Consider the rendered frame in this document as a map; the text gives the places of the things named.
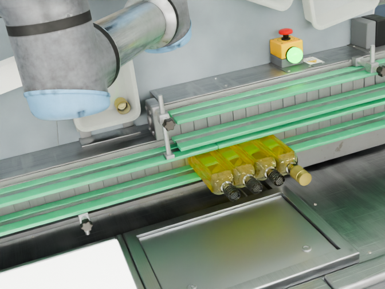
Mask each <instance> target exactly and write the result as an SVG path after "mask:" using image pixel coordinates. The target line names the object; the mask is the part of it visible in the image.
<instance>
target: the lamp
mask: <svg viewBox="0 0 385 289"><path fill-rule="evenodd" d="M285 57H286V59H287V60H288V61H289V62H291V63H298V62H300V61H301V59H302V57H303V52H302V50H301V49H299V48H298V47H295V46H292V47H290V48H289V49H288V50H287V51H286V55H285Z"/></svg>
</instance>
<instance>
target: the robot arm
mask: <svg viewBox="0 0 385 289"><path fill-rule="evenodd" d="M0 18H3V20H4V22H5V26H6V30H7V33H8V36H9V40H10V44H11V48H12V50H13V54H14V58H15V61H16V65H17V68H18V72H19V76H20V78H21V82H22V86H23V90H24V93H23V95H24V97H25V98H26V100H27V103H28V105H29V108H30V111H31V113H32V114H33V115H34V116H35V117H37V118H39V119H41V120H67V119H75V118H82V117H85V116H90V115H94V114H98V113H99V112H102V111H105V110H106V109H107V108H108V107H109V106H110V103H111V102H110V97H111V95H110V93H108V88H109V87H110V86H111V85H112V84H113V83H114V82H115V80H116V79H117V77H118V74H119V71H120V67H122V66H123V65H124V64H126V63H127V62H129V61H130V60H132V59H133V58H135V57H136V56H137V55H139V54H141V53H142V52H143V51H145V52H147V53H166V52H170V51H173V50H176V49H177V48H181V47H183V46H184V45H186V44H187V43H188V42H189V41H190V39H191V36H192V32H191V27H192V23H191V20H190V15H189V10H188V3H187V0H128V1H127V3H126V4H125V6H124V8H123V9H121V10H119V11H117V12H115V13H113V14H110V15H108V16H106V17H104V18H102V19H100V20H98V21H95V22H93V21H92V16H91V11H90V8H89V3H88V0H0Z"/></svg>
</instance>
